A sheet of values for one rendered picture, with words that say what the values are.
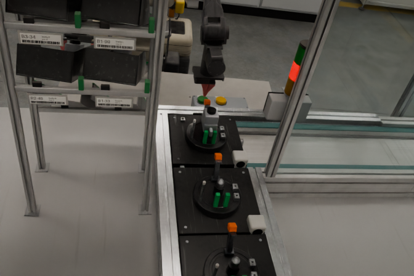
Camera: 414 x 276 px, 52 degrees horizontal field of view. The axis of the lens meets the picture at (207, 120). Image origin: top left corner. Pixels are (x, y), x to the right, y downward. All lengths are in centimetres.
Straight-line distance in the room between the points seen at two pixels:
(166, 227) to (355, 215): 66
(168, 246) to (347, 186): 66
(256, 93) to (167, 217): 85
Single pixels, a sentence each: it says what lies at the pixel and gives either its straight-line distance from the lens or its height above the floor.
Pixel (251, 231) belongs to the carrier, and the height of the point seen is 98.
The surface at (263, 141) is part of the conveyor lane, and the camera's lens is 156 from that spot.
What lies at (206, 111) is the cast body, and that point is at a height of 109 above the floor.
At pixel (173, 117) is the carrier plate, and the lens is 149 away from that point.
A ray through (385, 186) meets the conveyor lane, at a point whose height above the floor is 92.
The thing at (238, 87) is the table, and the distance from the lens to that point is 189.
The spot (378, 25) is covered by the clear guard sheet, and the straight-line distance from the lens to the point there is 115.
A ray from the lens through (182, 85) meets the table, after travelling 184.
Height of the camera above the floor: 192
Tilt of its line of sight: 40 degrees down
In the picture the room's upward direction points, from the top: 11 degrees clockwise
